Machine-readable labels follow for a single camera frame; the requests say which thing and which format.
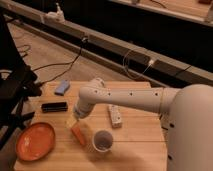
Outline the orange ceramic bowl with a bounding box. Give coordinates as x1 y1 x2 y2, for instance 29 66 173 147
16 122 56 161

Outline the white thin cable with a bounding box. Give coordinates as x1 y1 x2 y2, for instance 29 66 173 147
122 46 156 81

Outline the blue sponge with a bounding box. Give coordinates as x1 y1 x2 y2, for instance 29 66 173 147
54 80 70 96

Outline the black rectangular case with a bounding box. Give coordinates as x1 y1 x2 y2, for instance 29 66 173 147
41 102 68 113

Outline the white plastic cup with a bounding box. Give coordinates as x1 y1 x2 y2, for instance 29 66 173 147
92 130 113 153

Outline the black hanging cable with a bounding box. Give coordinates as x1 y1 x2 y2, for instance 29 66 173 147
32 37 89 86

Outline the white device on rail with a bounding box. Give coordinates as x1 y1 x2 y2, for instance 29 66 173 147
46 4 65 22

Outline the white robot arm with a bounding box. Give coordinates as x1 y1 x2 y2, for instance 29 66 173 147
73 78 213 171

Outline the orange carrot-shaped pepper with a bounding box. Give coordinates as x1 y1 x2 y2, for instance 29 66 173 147
71 124 89 147

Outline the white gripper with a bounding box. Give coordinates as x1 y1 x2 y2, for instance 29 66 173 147
66 106 87 129

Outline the grey metal rail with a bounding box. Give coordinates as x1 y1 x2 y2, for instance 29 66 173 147
0 0 213 86

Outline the white tube bottle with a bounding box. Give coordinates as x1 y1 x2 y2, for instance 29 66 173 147
108 104 122 128

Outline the black chair frame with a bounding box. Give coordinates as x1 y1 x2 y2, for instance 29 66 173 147
0 10 42 150

